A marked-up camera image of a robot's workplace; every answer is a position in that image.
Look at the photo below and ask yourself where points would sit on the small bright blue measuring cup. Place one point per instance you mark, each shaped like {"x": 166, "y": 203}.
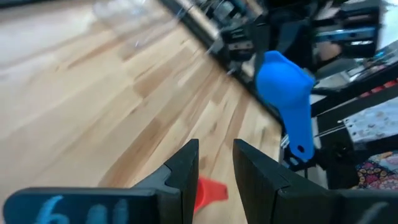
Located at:
{"x": 286, "y": 87}

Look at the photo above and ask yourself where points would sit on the black aluminium table frame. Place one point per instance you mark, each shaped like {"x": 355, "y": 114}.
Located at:
{"x": 351, "y": 96}

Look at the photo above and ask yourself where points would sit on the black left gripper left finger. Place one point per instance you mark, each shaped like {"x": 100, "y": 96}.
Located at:
{"x": 174, "y": 186}

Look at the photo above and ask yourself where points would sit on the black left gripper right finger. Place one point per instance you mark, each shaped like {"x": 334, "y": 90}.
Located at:
{"x": 264, "y": 189}

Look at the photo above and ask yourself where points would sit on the colourful floral cloth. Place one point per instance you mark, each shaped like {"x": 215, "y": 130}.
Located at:
{"x": 379, "y": 174}

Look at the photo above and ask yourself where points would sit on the white patterned sheet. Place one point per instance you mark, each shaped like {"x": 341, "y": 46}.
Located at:
{"x": 373, "y": 124}

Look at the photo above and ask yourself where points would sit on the red measuring cup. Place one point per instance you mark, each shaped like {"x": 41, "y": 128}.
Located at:
{"x": 208, "y": 193}

